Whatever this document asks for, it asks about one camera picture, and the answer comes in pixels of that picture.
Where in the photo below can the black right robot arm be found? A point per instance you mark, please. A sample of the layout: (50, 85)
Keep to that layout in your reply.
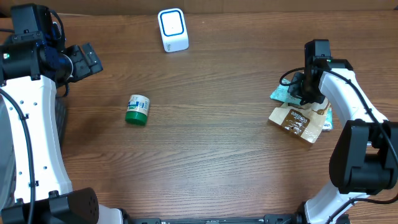
(364, 161)

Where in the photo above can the grey plastic mesh basket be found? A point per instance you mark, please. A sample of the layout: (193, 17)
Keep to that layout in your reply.
(8, 162)

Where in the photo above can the teal snack packet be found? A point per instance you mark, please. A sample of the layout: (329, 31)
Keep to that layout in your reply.
(281, 94)

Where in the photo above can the green lid white jar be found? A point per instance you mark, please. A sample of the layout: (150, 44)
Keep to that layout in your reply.
(137, 110)

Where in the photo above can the white barcode scanner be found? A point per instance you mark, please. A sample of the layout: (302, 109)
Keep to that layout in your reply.
(173, 30)

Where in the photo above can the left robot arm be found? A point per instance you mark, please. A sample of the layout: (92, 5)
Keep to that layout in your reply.
(44, 192)

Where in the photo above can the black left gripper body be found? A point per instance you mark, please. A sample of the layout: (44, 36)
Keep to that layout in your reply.
(78, 66)

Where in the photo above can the brown cardboard backdrop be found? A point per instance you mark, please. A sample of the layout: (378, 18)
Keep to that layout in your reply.
(141, 7)

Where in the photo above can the beige brown bag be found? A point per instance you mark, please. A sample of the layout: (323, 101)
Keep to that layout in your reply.
(304, 121)

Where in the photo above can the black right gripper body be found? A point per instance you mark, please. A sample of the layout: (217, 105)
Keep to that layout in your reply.
(305, 89)

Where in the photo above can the teal white tissue pack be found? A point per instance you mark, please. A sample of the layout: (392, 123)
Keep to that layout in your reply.
(328, 124)

